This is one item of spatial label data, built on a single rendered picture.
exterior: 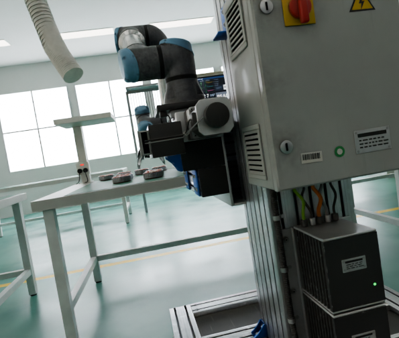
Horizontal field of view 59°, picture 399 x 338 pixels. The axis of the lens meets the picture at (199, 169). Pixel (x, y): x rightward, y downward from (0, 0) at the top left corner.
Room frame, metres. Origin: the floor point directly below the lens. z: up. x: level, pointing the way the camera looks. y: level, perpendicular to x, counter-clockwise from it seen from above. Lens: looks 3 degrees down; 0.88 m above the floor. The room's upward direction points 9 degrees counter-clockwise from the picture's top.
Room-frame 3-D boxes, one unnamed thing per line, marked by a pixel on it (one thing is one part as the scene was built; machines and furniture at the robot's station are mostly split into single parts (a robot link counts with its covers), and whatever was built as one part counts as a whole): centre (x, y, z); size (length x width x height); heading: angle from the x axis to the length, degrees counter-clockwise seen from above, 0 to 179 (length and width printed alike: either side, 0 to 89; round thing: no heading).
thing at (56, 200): (2.32, -0.21, 0.72); 2.20 x 1.01 x 0.05; 97
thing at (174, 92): (1.30, 0.01, 1.09); 0.15 x 0.15 x 0.10
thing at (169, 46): (1.30, 0.02, 1.20); 0.13 x 0.12 x 0.14; 100
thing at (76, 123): (2.54, 0.73, 0.98); 0.37 x 0.35 x 0.46; 97
